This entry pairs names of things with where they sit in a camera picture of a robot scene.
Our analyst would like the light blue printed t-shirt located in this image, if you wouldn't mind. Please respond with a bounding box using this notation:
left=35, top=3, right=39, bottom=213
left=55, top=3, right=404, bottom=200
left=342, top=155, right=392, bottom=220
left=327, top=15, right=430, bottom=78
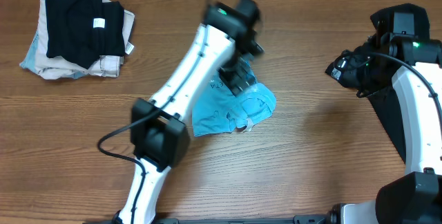
left=192, top=59, right=276, bottom=137

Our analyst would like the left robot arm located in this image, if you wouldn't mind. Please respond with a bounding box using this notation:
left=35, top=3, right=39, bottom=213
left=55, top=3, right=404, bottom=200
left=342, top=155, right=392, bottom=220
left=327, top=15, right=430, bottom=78
left=112, top=0, right=264, bottom=223

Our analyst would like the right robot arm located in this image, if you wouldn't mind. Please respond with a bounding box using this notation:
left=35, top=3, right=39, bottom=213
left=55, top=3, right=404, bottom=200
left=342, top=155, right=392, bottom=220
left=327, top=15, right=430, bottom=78
left=326, top=3, right=441, bottom=223

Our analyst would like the black t-shirt with logo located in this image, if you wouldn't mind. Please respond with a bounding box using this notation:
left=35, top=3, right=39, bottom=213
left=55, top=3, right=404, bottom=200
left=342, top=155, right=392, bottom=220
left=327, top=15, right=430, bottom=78
left=325, top=3, right=441, bottom=160

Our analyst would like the folded beige garment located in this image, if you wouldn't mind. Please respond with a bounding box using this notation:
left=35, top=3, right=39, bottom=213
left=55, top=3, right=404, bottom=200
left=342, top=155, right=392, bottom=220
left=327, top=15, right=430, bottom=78
left=34, top=0, right=135, bottom=80

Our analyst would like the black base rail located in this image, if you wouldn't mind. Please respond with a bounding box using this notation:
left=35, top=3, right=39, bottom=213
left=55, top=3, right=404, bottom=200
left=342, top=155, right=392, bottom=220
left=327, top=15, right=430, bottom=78
left=82, top=214, right=332, bottom=224

